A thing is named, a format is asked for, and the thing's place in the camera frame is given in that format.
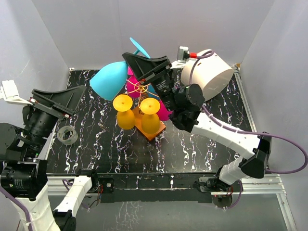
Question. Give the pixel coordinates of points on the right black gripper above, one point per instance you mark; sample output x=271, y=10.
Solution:
x=141, y=66

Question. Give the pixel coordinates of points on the white cylindrical container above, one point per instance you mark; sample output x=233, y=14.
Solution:
x=212, y=74

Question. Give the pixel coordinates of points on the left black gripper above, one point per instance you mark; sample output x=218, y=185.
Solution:
x=66, y=100

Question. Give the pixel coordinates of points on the blue wine glass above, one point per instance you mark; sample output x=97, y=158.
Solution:
x=151, y=92
x=109, y=81

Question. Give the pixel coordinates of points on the clear tape roll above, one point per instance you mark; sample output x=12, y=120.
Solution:
x=67, y=135

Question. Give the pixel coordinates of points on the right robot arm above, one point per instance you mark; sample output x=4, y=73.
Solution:
x=189, y=114

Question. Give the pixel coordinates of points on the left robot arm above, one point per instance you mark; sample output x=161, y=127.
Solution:
x=23, y=177

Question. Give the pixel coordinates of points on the yellow wine glass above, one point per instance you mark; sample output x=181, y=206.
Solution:
x=125, y=116
x=150, y=121

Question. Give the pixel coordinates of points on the pink wine glass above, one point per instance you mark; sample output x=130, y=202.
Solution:
x=132, y=85
x=163, y=113

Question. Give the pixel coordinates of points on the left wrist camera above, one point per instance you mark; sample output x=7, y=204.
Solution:
x=10, y=93

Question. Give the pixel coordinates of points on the gold wire glass rack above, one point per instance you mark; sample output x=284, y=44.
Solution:
x=138, y=114

